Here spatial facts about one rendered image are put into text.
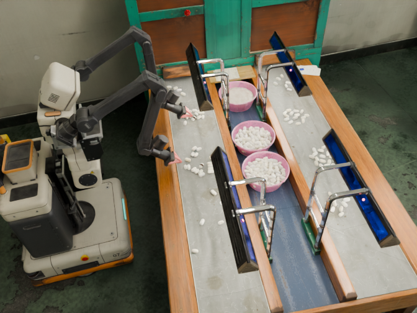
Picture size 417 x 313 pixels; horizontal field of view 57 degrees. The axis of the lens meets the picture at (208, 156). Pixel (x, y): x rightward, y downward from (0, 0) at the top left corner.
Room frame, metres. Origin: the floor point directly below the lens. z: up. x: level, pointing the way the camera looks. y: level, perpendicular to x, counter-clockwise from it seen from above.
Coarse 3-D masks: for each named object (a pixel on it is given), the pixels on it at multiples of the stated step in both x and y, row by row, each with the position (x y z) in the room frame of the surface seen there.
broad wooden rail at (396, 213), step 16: (304, 64) 2.44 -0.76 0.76; (320, 80) 2.23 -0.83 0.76; (320, 96) 2.05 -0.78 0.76; (336, 112) 1.87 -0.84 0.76; (336, 128) 1.73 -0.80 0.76; (352, 128) 1.72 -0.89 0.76; (352, 144) 1.58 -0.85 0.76; (352, 160) 1.45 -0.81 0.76; (368, 160) 1.45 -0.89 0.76; (368, 176) 1.33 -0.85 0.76; (384, 192) 1.22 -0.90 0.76; (384, 208) 1.12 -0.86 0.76; (400, 208) 1.11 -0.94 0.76; (400, 224) 1.02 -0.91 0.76; (400, 240) 0.93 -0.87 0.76; (416, 240) 0.92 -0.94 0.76; (416, 256) 0.84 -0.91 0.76; (416, 272) 0.77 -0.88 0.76
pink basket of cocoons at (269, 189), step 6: (258, 156) 1.56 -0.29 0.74; (270, 156) 1.55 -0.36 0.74; (276, 156) 1.54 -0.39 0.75; (246, 162) 1.52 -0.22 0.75; (282, 162) 1.50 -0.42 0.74; (288, 168) 1.43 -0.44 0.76; (288, 174) 1.39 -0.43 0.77; (252, 186) 1.37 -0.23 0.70; (258, 186) 1.33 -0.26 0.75; (270, 186) 1.31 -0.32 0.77; (276, 186) 1.33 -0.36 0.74
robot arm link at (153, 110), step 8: (152, 96) 1.47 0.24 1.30; (160, 96) 1.44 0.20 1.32; (152, 104) 1.46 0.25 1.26; (160, 104) 1.47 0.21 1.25; (152, 112) 1.46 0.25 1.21; (144, 120) 1.48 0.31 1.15; (152, 120) 1.46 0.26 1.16; (144, 128) 1.46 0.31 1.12; (152, 128) 1.46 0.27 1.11; (144, 136) 1.45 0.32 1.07; (144, 144) 1.44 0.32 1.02
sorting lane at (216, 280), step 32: (192, 96) 2.19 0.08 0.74; (192, 128) 1.86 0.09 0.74; (192, 160) 1.57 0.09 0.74; (192, 192) 1.33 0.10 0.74; (192, 224) 1.13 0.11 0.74; (224, 224) 1.11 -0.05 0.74; (192, 256) 0.94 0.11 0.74; (224, 256) 0.93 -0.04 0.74; (224, 288) 0.77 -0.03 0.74; (256, 288) 0.76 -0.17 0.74
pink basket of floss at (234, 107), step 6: (234, 84) 2.28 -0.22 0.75; (240, 84) 2.28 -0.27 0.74; (246, 84) 2.26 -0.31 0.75; (252, 84) 2.23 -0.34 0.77; (252, 90) 2.21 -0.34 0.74; (246, 102) 2.04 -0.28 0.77; (252, 102) 2.09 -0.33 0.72; (234, 108) 2.05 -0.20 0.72; (240, 108) 2.05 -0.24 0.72; (246, 108) 2.06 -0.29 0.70
